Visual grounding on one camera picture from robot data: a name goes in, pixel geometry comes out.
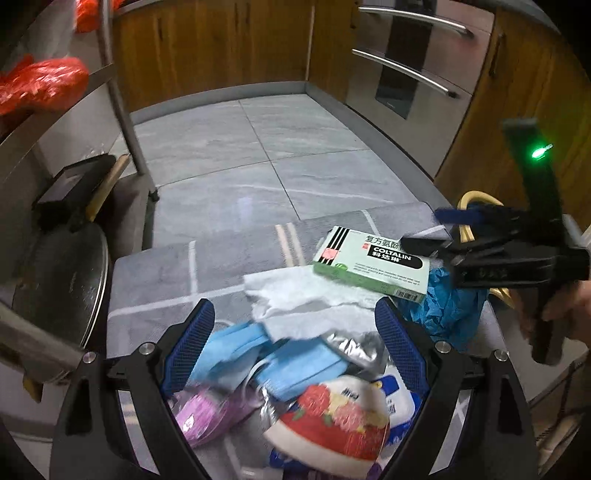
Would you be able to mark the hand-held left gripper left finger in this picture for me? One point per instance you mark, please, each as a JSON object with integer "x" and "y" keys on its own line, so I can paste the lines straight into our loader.
{"x": 195, "y": 341}

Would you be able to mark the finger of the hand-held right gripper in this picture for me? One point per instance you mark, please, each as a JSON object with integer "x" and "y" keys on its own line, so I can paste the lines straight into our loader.
{"x": 455, "y": 216}
{"x": 425, "y": 244}

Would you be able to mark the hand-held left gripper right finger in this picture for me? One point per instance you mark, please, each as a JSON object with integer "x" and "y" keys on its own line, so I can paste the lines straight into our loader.
{"x": 400, "y": 346}

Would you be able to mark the yellow rimmed teal bin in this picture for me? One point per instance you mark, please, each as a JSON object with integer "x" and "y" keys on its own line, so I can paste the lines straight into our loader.
{"x": 466, "y": 201}

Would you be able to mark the green white medicine box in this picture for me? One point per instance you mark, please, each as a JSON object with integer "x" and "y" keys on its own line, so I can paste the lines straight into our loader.
{"x": 369, "y": 263}

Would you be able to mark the blue white foil packet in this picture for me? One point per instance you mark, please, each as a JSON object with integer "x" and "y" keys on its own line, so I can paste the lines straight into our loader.
{"x": 395, "y": 415}

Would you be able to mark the red white paper cup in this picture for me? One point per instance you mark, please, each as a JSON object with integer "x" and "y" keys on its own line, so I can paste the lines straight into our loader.
{"x": 332, "y": 415}

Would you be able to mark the white tissue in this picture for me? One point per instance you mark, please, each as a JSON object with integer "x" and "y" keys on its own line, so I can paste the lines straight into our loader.
{"x": 295, "y": 295}

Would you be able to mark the person's right hand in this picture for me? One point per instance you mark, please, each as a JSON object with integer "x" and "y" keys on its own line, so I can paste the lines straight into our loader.
{"x": 575, "y": 309}

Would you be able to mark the light blue face mask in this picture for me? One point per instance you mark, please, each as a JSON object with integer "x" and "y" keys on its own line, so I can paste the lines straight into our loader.
{"x": 300, "y": 364}
{"x": 231, "y": 346}

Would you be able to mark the blue crumpled glove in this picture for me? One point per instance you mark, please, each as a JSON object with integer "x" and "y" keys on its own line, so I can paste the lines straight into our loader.
{"x": 443, "y": 309}

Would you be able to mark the grey mat with white lines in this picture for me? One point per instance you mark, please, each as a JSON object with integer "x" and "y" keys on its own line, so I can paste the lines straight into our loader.
{"x": 161, "y": 277}

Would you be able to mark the narrow wooden cabinet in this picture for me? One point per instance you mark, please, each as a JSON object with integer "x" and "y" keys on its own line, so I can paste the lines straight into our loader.
{"x": 517, "y": 92}

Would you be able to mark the round metal lid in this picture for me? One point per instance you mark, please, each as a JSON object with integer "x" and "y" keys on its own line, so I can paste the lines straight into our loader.
{"x": 60, "y": 286}

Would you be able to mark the black flat box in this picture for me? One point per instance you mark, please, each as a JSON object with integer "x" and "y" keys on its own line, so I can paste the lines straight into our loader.
{"x": 69, "y": 189}

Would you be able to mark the metal shelf rack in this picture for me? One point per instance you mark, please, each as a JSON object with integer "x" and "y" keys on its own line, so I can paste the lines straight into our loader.
{"x": 134, "y": 138}

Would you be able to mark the long wooden cabinet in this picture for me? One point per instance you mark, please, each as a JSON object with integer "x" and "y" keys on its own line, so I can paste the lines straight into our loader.
{"x": 221, "y": 46}

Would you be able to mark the red plastic bag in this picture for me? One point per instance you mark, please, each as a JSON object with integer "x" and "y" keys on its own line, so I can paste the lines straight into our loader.
{"x": 41, "y": 85}
{"x": 92, "y": 14}

